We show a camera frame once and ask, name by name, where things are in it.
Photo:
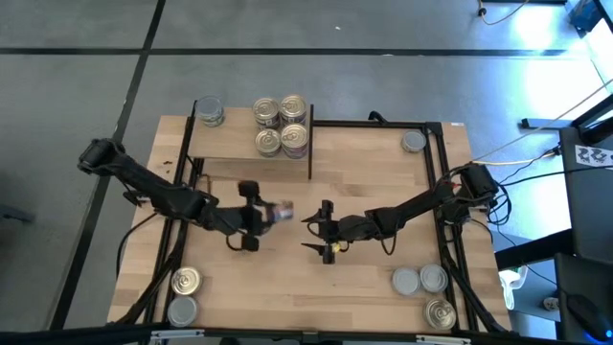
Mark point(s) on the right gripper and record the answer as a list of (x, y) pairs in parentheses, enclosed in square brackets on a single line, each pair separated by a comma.
[(349, 229)]

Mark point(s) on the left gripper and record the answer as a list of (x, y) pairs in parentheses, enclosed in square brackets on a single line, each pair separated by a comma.
[(249, 218)]

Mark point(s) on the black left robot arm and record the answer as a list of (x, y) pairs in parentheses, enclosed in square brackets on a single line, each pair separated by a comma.
[(158, 194)]

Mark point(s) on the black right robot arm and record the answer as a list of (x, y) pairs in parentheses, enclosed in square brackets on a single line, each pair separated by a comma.
[(412, 208)]

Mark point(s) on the wooden raised shelf platform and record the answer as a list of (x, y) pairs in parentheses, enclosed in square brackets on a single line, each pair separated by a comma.
[(311, 163)]

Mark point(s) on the black front crossbar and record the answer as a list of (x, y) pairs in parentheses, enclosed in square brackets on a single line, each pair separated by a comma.
[(287, 338)]

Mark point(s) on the white green floor object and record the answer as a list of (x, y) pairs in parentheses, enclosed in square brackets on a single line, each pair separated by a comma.
[(512, 285)]

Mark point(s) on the small round grey object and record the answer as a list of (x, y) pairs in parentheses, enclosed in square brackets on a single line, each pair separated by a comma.
[(551, 303)]

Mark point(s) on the grey floor object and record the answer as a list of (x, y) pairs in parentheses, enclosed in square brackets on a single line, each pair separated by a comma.
[(14, 213)]

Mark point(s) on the black desk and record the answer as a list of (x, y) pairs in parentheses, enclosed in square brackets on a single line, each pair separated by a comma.
[(589, 215)]

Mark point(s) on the black computer mouse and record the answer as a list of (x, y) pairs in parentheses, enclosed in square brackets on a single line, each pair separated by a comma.
[(586, 314)]

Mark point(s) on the white marker sheet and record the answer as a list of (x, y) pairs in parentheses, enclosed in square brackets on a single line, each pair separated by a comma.
[(594, 156)]

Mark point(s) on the black metal stand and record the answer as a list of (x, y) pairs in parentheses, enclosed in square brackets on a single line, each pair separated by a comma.
[(594, 117)]

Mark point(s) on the blue box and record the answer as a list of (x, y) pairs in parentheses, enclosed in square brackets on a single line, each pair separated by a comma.
[(582, 14)]

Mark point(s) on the black aluminium table frame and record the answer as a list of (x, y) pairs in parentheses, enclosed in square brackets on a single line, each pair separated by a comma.
[(359, 123)]

